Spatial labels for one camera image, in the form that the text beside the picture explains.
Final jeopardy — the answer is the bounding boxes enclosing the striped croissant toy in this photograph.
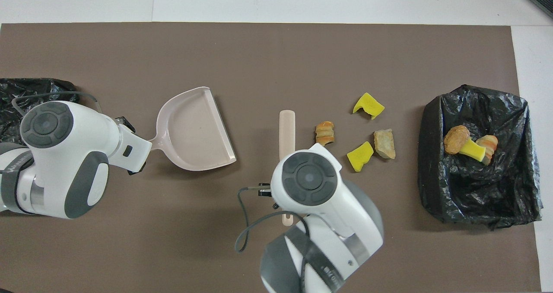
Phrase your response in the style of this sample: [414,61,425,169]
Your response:
[315,121,336,147]
[477,135,499,166]

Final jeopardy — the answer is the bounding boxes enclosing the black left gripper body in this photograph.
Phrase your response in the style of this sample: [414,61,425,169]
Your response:
[114,117,146,175]

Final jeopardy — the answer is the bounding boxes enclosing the green and yellow sponge piece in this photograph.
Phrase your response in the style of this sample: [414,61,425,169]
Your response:
[459,137,487,162]

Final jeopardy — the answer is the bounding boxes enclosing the beige bread chunk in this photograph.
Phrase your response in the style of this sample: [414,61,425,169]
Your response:
[373,129,396,160]

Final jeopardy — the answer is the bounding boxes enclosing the brown bread roll toy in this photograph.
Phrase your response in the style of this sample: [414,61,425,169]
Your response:
[444,125,470,155]

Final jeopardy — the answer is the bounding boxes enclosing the brown table mat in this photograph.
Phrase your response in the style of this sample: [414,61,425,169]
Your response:
[0,22,542,293]

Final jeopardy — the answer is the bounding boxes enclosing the deep black bagged bin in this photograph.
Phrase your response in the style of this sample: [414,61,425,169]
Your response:
[417,84,543,230]

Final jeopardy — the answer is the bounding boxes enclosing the beige plastic dustpan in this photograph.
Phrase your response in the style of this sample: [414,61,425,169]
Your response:
[149,86,237,172]

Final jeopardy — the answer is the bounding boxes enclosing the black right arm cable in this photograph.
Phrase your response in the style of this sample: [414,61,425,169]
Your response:
[235,186,312,293]

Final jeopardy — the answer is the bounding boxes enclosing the flat black bagged bin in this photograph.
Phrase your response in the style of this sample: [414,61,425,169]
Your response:
[0,78,79,146]

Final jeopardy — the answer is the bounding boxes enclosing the beige hand brush black bristles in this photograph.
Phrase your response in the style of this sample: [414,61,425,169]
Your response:
[279,110,296,227]

